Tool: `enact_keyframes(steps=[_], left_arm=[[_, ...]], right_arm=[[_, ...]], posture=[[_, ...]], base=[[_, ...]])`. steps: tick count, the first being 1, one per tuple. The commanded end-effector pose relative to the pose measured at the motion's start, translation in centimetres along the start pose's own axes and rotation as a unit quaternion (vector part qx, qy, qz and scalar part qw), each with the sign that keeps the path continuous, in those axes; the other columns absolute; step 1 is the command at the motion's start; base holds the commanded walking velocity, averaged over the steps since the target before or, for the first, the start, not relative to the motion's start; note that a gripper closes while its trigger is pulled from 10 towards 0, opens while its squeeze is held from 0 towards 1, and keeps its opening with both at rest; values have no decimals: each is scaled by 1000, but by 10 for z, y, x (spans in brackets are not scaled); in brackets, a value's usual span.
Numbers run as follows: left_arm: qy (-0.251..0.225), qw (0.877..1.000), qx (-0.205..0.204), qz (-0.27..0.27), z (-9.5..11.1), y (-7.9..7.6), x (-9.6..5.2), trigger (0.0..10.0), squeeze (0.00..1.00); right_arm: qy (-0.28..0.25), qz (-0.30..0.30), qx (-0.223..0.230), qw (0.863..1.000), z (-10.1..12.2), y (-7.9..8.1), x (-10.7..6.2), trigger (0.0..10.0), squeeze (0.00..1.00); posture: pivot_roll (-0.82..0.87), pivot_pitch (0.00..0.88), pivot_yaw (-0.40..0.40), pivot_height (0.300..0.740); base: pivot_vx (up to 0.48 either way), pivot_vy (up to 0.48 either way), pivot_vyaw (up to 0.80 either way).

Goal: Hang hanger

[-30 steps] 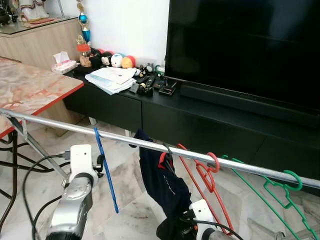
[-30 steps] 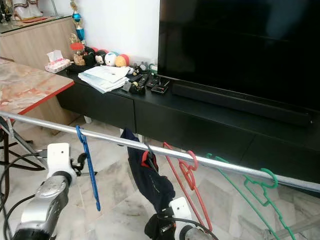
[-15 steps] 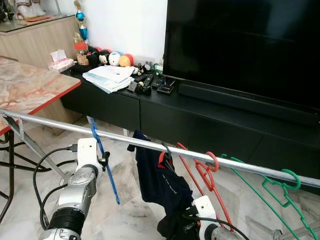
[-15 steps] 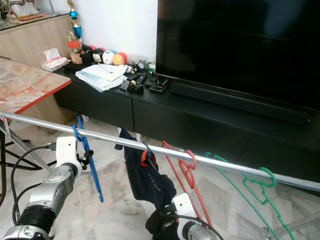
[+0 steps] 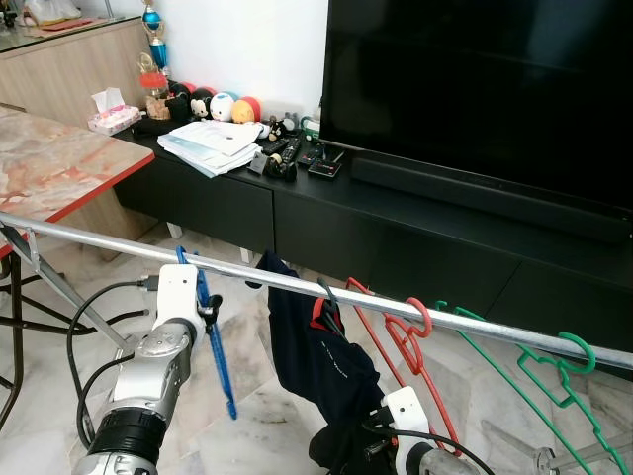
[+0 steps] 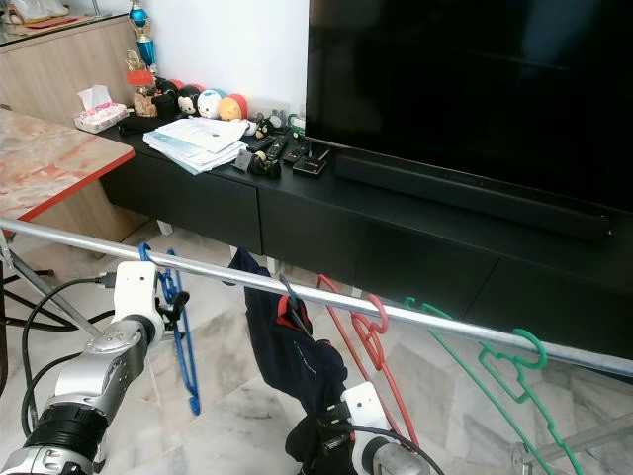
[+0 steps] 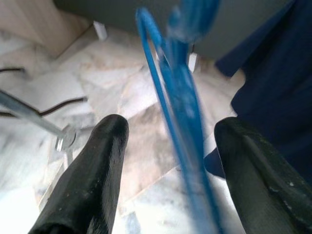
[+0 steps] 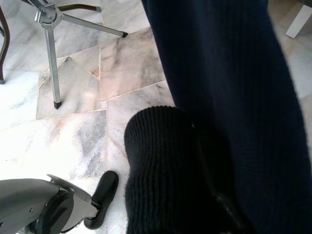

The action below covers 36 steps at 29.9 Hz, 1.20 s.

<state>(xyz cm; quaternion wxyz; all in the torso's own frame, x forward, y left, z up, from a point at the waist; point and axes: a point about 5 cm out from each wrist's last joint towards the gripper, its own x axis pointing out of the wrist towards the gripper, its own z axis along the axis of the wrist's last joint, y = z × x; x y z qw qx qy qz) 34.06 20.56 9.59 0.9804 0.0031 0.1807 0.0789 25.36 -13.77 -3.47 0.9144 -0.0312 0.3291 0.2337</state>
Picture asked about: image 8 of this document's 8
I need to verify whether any silver robot leg black foot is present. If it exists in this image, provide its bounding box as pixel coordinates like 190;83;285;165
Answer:
0;170;119;234

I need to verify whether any black knit right gripper finger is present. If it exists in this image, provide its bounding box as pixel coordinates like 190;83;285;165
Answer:
123;106;244;234

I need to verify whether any black low TV cabinet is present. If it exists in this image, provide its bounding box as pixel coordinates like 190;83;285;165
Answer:
285;0;312;39

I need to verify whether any silver metal clothes rack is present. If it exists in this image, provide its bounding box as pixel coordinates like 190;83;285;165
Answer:
26;0;129;109

